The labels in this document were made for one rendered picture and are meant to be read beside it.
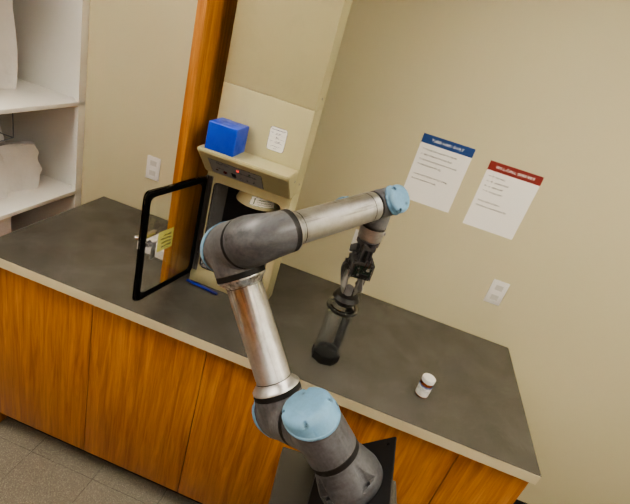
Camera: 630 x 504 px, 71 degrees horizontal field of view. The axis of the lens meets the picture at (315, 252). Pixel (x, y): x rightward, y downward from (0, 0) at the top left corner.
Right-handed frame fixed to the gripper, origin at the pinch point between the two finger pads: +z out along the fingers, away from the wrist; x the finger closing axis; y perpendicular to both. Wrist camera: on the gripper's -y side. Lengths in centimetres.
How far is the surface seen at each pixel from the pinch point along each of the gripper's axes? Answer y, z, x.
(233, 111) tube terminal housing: -28, -40, -51
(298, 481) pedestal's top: 51, 29, -8
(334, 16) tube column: -21, -76, -27
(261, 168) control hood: -12.4, -28.4, -37.0
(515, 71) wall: -48, -77, 42
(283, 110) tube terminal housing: -23, -46, -35
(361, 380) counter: 8.6, 28.5, 13.0
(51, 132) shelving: -95, 7, -143
